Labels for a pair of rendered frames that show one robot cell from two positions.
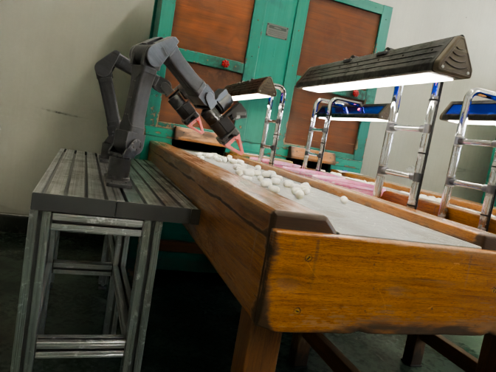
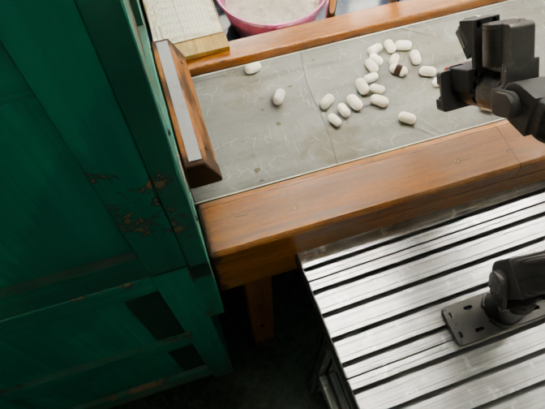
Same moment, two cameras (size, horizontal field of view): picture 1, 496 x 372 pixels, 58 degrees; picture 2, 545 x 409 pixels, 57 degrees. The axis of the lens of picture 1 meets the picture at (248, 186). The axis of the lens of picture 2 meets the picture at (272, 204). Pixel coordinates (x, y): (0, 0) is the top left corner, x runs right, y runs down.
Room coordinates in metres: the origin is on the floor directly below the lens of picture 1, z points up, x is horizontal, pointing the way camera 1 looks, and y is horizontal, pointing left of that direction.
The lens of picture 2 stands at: (2.24, 0.88, 1.55)
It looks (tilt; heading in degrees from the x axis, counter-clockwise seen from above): 61 degrees down; 273
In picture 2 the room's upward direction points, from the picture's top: 2 degrees counter-clockwise
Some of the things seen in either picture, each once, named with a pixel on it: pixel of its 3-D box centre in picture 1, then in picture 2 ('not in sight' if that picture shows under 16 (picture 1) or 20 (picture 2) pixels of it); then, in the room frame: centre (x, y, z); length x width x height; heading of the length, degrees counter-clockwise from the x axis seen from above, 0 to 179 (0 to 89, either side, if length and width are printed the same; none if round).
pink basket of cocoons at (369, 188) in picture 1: (345, 194); not in sight; (1.61, -0.36, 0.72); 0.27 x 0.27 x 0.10
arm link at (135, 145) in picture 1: (124, 147); not in sight; (1.31, 0.38, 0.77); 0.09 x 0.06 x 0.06; 50
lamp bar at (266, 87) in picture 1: (244, 89); not in sight; (2.03, 0.09, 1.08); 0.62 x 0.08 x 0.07; 19
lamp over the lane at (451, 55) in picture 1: (363, 70); not in sight; (1.12, -0.23, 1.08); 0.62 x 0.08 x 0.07; 19
